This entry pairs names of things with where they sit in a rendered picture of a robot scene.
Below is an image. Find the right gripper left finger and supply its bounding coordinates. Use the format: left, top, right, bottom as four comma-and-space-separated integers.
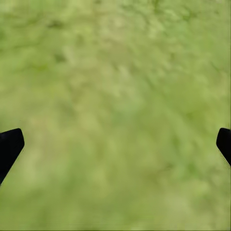
0, 128, 25, 185

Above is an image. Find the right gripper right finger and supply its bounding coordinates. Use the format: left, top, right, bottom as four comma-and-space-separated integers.
216, 128, 231, 166

